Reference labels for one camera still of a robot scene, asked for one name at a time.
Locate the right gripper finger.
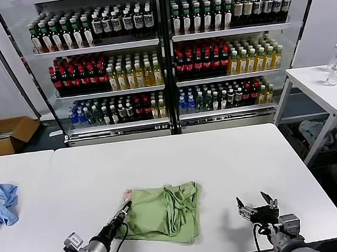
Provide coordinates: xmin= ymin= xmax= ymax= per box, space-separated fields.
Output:
xmin=235 ymin=194 xmax=256 ymax=222
xmin=260 ymin=189 xmax=279 ymax=211

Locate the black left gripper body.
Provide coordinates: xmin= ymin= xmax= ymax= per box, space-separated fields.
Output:
xmin=94 ymin=210 xmax=129 ymax=243

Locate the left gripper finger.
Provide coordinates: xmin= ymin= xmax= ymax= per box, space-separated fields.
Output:
xmin=119 ymin=201 xmax=134 ymax=215
xmin=121 ymin=203 xmax=134 ymax=219

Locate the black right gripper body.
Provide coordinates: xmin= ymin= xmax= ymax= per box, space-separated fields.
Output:
xmin=248 ymin=204 xmax=280 ymax=226

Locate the light green t-shirt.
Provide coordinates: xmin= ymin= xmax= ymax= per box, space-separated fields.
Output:
xmin=111 ymin=181 xmax=208 ymax=252

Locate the black plastic crate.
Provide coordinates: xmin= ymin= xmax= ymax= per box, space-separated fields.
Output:
xmin=283 ymin=121 xmax=311 ymax=159

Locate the white drinks shelf unit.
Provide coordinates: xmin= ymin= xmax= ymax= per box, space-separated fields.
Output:
xmin=9 ymin=0 xmax=173 ymax=152
xmin=165 ymin=0 xmax=305 ymax=135

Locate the white shelf board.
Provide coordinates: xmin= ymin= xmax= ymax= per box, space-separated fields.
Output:
xmin=67 ymin=116 xmax=171 ymax=134
xmin=175 ymin=68 xmax=283 ymax=88
xmin=178 ymin=102 xmax=276 ymax=122
xmin=54 ymin=84 xmax=166 ymax=101
xmin=171 ymin=22 xmax=293 ymax=42
xmin=32 ymin=38 xmax=161 ymax=58

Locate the dark bottle white cap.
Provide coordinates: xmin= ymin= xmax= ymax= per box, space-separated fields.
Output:
xmin=210 ymin=90 xmax=221 ymax=112
xmin=226 ymin=88 xmax=236 ymax=109
xmin=101 ymin=105 xmax=112 ymax=126
xmin=218 ymin=90 xmax=229 ymax=110
xmin=109 ymin=104 xmax=120 ymax=125
xmin=234 ymin=87 xmax=245 ymax=107
xmin=117 ymin=103 xmax=128 ymax=124
xmin=125 ymin=102 xmax=136 ymax=123

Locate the clear green tinted bottle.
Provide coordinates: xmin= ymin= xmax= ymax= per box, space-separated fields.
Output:
xmin=202 ymin=92 xmax=213 ymax=113
xmin=84 ymin=106 xmax=95 ymax=127
xmin=194 ymin=92 xmax=205 ymax=113

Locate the cola bottle red cap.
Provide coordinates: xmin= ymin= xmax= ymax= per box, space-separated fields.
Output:
xmin=59 ymin=65 xmax=72 ymax=96
xmin=48 ymin=66 xmax=62 ymax=97
xmin=174 ymin=51 xmax=187 ymax=80
xmin=97 ymin=61 xmax=110 ymax=92
xmin=192 ymin=49 xmax=205 ymax=79
xmin=88 ymin=62 xmax=101 ymax=93
xmin=201 ymin=49 xmax=213 ymax=78
xmin=183 ymin=50 xmax=196 ymax=80
xmin=68 ymin=65 xmax=81 ymax=96
xmin=210 ymin=48 xmax=222 ymax=77
xmin=78 ymin=63 xmax=91 ymax=94
xmin=249 ymin=82 xmax=260 ymax=106
xmin=133 ymin=98 xmax=144 ymax=121
xmin=141 ymin=98 xmax=152 ymax=120
xmin=219 ymin=46 xmax=231 ymax=76
xmin=241 ymin=83 xmax=252 ymax=106

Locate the blue water bottle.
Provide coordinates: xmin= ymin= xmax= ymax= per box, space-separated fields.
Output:
xmin=76 ymin=105 xmax=87 ymax=129
xmin=68 ymin=106 xmax=79 ymax=129
xmin=177 ymin=94 xmax=188 ymax=116
xmin=185 ymin=93 xmax=196 ymax=115

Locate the yellow tea bottle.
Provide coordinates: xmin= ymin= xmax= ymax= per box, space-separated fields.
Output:
xmin=124 ymin=63 xmax=137 ymax=89
xmin=265 ymin=83 xmax=276 ymax=103
xmin=246 ymin=48 xmax=258 ymax=73
xmin=228 ymin=50 xmax=240 ymax=75
xmin=237 ymin=49 xmax=249 ymax=74
xmin=256 ymin=84 xmax=268 ymax=105
xmin=254 ymin=46 xmax=266 ymax=72
xmin=263 ymin=46 xmax=275 ymax=71
xmin=134 ymin=62 xmax=146 ymax=88
xmin=272 ymin=44 xmax=285 ymax=69
xmin=157 ymin=98 xmax=168 ymax=119
xmin=152 ymin=60 xmax=164 ymax=86
xmin=142 ymin=61 xmax=155 ymax=87
xmin=150 ymin=99 xmax=160 ymax=119
xmin=106 ymin=66 xmax=119 ymax=92
xmin=115 ymin=65 xmax=128 ymax=91

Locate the crumpled light blue shirt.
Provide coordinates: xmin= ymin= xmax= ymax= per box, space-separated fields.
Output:
xmin=0 ymin=180 xmax=22 ymax=233

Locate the white side table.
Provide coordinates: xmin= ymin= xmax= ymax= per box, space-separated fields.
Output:
xmin=269 ymin=63 xmax=337 ymax=170

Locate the open cardboard box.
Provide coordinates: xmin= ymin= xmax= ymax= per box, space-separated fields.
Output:
xmin=0 ymin=114 xmax=44 ymax=157

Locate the clear bottle white cap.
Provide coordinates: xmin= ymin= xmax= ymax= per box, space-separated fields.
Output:
xmin=323 ymin=43 xmax=337 ymax=87

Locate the dark bottle green cap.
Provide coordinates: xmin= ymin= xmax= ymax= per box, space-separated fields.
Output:
xmin=58 ymin=18 xmax=74 ymax=51
xmin=201 ymin=1 xmax=214 ymax=33
xmin=190 ymin=2 xmax=204 ymax=33
xmin=180 ymin=3 xmax=193 ymax=35
xmin=28 ymin=22 xmax=44 ymax=53
xmin=37 ymin=21 xmax=54 ymax=53
xmin=47 ymin=19 xmax=64 ymax=51
xmin=169 ymin=4 xmax=183 ymax=35
xmin=211 ymin=0 xmax=224 ymax=31
xmin=221 ymin=0 xmax=233 ymax=30
xmin=69 ymin=17 xmax=85 ymax=49
xmin=79 ymin=15 xmax=95 ymax=48

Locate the dark bottle white blue label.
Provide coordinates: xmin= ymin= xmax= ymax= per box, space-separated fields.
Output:
xmin=271 ymin=0 xmax=284 ymax=22
xmin=251 ymin=0 xmax=265 ymax=24
xmin=131 ymin=6 xmax=144 ymax=35
xmin=99 ymin=10 xmax=113 ymax=39
xmin=90 ymin=12 xmax=104 ymax=41
xmin=261 ymin=0 xmax=275 ymax=23
xmin=281 ymin=0 xmax=294 ymax=22
xmin=121 ymin=7 xmax=134 ymax=36
xmin=141 ymin=4 xmax=155 ymax=33
xmin=109 ymin=9 xmax=123 ymax=37

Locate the dark bottle beige label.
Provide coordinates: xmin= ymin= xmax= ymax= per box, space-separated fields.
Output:
xmin=241 ymin=0 xmax=255 ymax=26
xmin=231 ymin=0 xmax=245 ymax=26

